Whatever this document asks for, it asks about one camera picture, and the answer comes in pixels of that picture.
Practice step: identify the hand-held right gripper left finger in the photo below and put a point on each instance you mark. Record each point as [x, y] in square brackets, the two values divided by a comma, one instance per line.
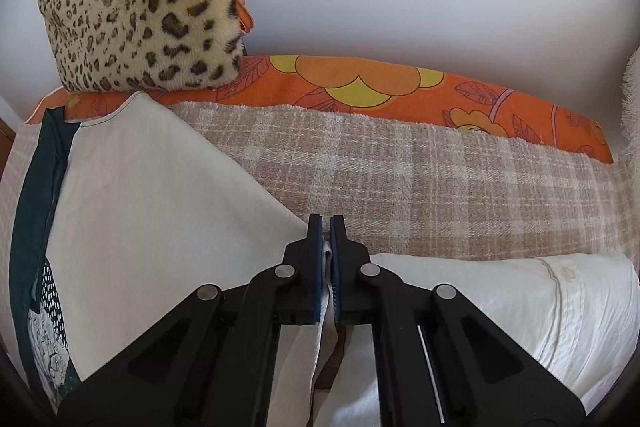
[318, 267]

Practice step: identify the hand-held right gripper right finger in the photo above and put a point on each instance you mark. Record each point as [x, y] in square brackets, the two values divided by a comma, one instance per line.
[335, 267]

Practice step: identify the white shirt with green print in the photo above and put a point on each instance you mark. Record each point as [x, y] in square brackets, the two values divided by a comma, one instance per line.
[150, 217]

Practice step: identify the pink plaid blanket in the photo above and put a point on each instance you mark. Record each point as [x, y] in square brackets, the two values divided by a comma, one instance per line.
[410, 177]

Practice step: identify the orange floral bed sheet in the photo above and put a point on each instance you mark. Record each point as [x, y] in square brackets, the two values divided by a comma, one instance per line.
[390, 87]

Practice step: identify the white fluffy cloth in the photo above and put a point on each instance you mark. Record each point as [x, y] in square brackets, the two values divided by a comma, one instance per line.
[632, 107]

